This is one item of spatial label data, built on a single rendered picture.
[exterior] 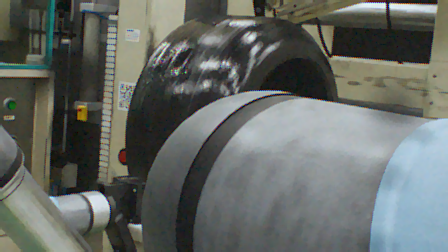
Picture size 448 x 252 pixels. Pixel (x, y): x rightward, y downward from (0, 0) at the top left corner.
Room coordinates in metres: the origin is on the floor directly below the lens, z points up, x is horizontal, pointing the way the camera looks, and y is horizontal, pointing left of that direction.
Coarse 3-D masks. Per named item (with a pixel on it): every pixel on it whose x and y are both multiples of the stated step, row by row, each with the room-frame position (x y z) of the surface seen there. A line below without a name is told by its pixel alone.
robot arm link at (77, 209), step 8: (56, 200) 1.04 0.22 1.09; (64, 200) 1.05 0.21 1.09; (72, 200) 1.06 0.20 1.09; (80, 200) 1.07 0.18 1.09; (64, 208) 1.03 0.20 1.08; (72, 208) 1.04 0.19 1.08; (80, 208) 1.06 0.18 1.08; (88, 208) 1.07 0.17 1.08; (72, 216) 1.04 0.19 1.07; (80, 216) 1.05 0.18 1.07; (88, 216) 1.06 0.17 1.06; (72, 224) 1.04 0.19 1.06; (80, 224) 1.05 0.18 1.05; (88, 224) 1.06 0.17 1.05; (80, 232) 1.06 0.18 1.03
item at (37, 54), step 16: (0, 0) 1.56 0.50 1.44; (16, 0) 1.60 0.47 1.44; (32, 0) 1.64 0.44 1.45; (48, 0) 1.67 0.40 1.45; (0, 16) 1.57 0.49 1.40; (16, 16) 1.60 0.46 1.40; (32, 16) 1.64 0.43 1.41; (48, 16) 1.68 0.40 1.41; (0, 32) 1.57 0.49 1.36; (16, 32) 1.60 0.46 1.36; (32, 32) 1.64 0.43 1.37; (48, 32) 1.68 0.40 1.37; (0, 48) 1.57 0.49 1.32; (16, 48) 1.60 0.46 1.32; (32, 48) 1.64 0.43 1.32; (48, 48) 1.67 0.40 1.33; (0, 64) 1.56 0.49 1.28; (16, 64) 1.60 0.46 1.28; (32, 64) 1.64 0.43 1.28; (48, 64) 1.67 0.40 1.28
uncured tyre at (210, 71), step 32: (192, 32) 1.40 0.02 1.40; (224, 32) 1.35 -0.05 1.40; (256, 32) 1.34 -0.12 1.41; (288, 32) 1.39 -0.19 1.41; (160, 64) 1.36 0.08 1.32; (192, 64) 1.30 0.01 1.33; (224, 64) 1.27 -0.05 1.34; (256, 64) 1.29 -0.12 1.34; (288, 64) 1.65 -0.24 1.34; (320, 64) 1.48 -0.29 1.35; (160, 96) 1.31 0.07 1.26; (192, 96) 1.26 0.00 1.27; (224, 96) 1.24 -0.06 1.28; (320, 96) 1.64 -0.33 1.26; (128, 128) 1.35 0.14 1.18; (160, 128) 1.28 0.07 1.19; (128, 160) 1.35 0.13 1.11
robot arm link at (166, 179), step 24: (240, 96) 0.30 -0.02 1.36; (264, 96) 0.33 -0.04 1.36; (192, 120) 0.30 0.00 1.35; (216, 120) 0.28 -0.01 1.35; (168, 144) 0.30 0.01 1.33; (192, 144) 0.28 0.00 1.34; (168, 168) 0.29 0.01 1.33; (144, 192) 0.31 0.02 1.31; (168, 192) 0.28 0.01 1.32; (144, 216) 0.31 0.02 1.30; (168, 216) 0.28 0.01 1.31; (144, 240) 0.32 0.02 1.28; (168, 240) 0.28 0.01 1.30
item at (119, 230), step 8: (120, 216) 1.14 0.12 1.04; (120, 224) 1.14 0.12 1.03; (112, 232) 1.16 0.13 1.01; (120, 232) 1.15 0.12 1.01; (128, 232) 1.16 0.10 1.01; (112, 240) 1.18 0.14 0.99; (120, 240) 1.16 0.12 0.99; (128, 240) 1.16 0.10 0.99; (112, 248) 1.19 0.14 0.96; (120, 248) 1.17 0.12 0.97; (128, 248) 1.17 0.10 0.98
